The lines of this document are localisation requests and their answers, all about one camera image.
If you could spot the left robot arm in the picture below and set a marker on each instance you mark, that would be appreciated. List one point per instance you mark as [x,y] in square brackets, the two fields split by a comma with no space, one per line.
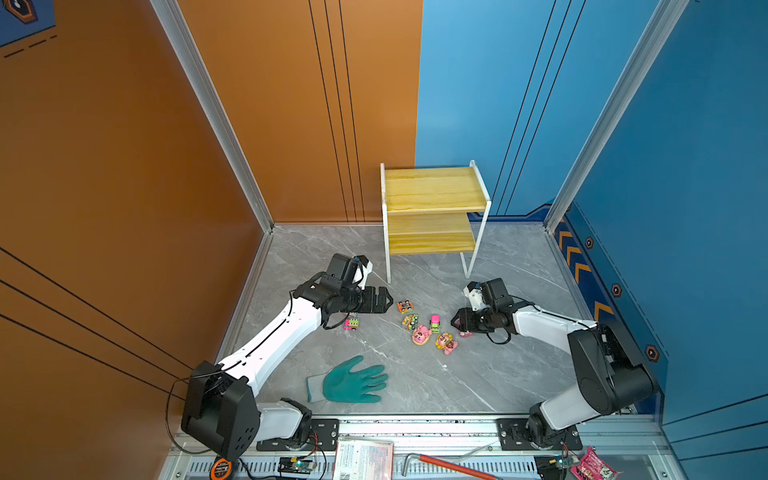
[221,411]

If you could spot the green circuit board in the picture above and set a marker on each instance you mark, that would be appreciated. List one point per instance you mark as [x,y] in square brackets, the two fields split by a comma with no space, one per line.
[296,466]

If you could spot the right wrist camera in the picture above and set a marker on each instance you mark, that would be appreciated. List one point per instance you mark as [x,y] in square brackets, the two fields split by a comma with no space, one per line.
[473,293]

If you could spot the green rubber work glove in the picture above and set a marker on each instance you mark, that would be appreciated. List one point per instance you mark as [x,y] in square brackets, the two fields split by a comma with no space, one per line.
[344,384]

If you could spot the pink green toy vehicle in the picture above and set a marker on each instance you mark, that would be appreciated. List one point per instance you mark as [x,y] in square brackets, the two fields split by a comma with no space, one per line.
[435,324]

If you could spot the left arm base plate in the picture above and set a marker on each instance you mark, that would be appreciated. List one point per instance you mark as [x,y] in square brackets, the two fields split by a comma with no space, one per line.
[320,433]

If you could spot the pink green toy car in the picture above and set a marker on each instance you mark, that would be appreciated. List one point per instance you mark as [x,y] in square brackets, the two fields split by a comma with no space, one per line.
[351,323]

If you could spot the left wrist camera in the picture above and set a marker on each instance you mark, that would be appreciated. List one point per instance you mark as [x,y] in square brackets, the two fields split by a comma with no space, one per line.
[363,267]

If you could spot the green orange toy truck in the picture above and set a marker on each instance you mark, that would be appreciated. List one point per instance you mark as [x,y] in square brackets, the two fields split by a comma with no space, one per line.
[410,322]

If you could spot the pink snack packet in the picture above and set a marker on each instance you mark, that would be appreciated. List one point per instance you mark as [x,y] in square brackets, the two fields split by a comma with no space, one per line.
[592,467]

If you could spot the small board right edge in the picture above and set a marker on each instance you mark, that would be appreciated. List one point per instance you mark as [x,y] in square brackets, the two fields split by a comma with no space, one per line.
[551,468]

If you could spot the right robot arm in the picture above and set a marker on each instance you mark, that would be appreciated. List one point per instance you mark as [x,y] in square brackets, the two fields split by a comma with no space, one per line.
[610,370]

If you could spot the orange tape measure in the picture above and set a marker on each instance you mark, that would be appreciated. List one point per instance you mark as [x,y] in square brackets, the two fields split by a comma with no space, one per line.
[222,469]

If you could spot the pink bear toy yellow base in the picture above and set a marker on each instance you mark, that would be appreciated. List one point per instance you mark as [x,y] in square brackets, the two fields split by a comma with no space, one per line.
[421,335]

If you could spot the red handled hex wrench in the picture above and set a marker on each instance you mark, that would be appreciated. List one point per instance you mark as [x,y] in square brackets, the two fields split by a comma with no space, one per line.
[454,467]

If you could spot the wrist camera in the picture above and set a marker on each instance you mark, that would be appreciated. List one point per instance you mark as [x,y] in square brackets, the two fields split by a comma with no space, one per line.
[473,293]
[363,267]

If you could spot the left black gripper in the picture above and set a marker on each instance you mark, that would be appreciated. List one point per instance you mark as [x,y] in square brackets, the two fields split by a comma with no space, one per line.
[370,306]

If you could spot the yellow wooden two-tier shelf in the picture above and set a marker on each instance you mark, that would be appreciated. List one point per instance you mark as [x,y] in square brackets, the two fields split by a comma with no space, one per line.
[428,211]

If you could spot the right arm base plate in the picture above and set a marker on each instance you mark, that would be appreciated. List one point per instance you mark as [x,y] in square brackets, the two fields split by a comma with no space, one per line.
[533,434]

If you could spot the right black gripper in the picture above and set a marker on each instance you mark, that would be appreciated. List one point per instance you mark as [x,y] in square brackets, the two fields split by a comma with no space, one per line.
[461,313]

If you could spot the orange toy car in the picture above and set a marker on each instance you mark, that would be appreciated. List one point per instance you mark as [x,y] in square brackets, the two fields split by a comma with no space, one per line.
[405,306]

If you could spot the pink yellow flower toy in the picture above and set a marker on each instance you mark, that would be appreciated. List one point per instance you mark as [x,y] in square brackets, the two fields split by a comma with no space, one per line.
[446,343]

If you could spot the plastic bag with papers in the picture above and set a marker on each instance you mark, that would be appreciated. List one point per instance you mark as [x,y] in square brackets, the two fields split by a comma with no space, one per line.
[362,459]

